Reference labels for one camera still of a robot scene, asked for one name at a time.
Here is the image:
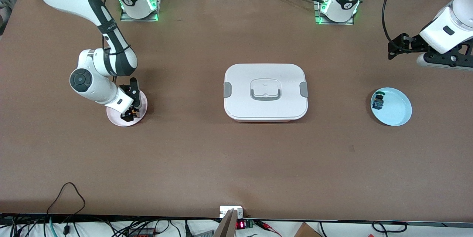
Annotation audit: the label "grey slanted bar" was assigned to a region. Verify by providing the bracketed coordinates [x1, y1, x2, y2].
[213, 209, 237, 237]

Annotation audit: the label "small white electronics box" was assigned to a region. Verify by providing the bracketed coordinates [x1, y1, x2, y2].
[220, 206, 244, 218]

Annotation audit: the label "pink round plate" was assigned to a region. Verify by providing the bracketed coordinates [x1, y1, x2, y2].
[106, 91, 148, 127]

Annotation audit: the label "black cable loop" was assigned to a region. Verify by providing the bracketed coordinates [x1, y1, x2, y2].
[371, 221, 408, 233]

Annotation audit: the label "red wires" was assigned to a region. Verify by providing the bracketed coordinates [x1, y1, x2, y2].
[255, 220, 283, 237]

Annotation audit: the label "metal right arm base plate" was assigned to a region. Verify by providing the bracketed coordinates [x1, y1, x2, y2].
[120, 0, 163, 22]

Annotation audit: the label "green push-button switch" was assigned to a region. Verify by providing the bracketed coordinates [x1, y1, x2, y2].
[372, 91, 386, 110]

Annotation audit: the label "light blue round plate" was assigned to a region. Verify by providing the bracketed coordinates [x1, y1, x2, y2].
[370, 87, 412, 126]

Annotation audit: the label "thin black looped cable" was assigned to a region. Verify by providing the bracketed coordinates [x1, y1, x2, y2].
[46, 182, 86, 215]

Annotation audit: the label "brown cardboard piece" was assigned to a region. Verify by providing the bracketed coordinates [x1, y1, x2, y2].
[294, 223, 323, 237]

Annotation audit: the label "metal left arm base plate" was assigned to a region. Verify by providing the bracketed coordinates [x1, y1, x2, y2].
[315, 0, 355, 26]

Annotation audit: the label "white lunch box grey clips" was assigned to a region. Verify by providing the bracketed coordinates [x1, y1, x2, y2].
[223, 63, 309, 122]

